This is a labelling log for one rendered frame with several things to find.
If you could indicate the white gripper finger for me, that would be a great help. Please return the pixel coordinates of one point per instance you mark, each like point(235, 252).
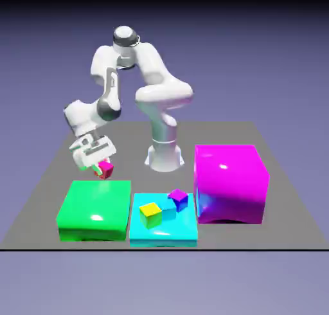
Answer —
point(96, 169)

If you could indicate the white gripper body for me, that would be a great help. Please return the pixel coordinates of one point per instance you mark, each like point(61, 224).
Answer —
point(95, 153)

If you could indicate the small red cube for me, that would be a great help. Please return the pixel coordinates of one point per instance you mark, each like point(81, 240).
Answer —
point(106, 170)

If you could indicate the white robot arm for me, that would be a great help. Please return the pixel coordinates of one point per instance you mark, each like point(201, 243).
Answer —
point(154, 73)

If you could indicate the small yellow cube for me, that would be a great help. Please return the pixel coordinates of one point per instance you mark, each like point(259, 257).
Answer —
point(150, 214)

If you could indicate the small purple cube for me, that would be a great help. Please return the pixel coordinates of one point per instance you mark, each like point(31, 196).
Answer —
point(179, 199)

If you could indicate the large green box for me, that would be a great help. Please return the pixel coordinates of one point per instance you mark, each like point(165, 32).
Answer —
point(95, 209)

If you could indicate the large cyan box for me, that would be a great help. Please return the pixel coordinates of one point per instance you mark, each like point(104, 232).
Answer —
point(167, 225)

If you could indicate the large magenta box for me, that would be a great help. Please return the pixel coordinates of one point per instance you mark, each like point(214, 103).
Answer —
point(231, 183)

